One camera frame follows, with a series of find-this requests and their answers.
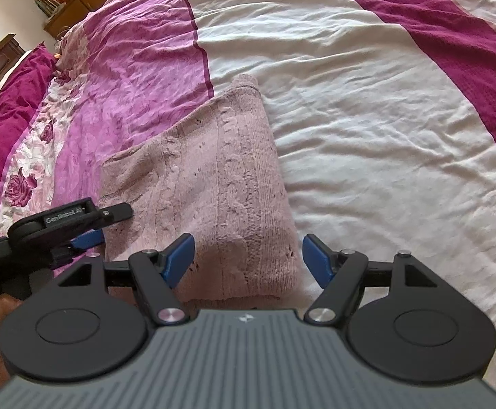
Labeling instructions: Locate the pink knitted cardigan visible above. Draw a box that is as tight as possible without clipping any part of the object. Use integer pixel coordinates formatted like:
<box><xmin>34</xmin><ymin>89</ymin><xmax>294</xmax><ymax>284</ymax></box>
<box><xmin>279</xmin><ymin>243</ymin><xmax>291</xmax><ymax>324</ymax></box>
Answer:
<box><xmin>99</xmin><ymin>75</ymin><xmax>302</xmax><ymax>307</ymax></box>

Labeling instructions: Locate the striped floral bed cover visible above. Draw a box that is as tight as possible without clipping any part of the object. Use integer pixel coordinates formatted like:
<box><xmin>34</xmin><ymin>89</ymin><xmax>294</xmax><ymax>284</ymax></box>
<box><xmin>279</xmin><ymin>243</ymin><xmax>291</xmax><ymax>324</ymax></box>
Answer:
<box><xmin>0</xmin><ymin>0</ymin><xmax>496</xmax><ymax>401</ymax></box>

